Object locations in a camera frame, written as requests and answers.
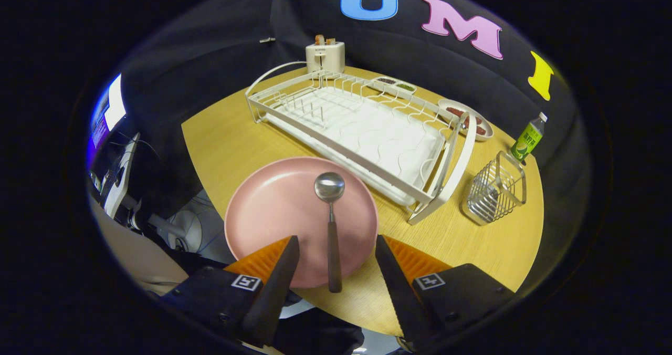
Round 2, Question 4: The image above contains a wooden-handled metal spoon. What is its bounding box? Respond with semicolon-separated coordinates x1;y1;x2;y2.
314;172;346;294

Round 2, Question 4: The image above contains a computer monitor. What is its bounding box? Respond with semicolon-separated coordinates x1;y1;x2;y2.
88;73;128;151

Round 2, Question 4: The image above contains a white toaster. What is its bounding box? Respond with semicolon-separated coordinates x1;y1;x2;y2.
306;41;346;74

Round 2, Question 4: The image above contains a white oval sausage plate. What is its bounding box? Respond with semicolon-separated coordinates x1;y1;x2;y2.
437;99;495;142

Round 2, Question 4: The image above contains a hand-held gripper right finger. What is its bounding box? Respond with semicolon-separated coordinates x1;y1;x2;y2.
374;234;518;350

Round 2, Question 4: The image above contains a white round appliance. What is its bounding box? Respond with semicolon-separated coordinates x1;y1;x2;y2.
157;208;203;253

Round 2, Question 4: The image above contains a metal wire basket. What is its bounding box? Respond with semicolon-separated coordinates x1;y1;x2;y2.
461;151;527;226

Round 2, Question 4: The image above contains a white divided sauce dish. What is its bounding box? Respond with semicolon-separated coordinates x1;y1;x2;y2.
371;76;417;95

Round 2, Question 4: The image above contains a pink plate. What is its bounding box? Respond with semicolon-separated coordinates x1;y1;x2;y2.
224;156;380;289

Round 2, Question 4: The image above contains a white wire dish rack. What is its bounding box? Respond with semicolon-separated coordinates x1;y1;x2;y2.
245;61;477;226

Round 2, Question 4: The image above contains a white stand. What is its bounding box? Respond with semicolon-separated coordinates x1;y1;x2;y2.
102;132;141;220

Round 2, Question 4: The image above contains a beige cloth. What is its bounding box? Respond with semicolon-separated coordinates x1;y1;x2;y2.
89;197;190;295

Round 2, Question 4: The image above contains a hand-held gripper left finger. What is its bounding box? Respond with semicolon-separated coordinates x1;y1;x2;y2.
160;235;301;348

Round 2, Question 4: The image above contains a green tea bottle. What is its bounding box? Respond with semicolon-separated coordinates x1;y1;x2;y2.
510;112;548;162

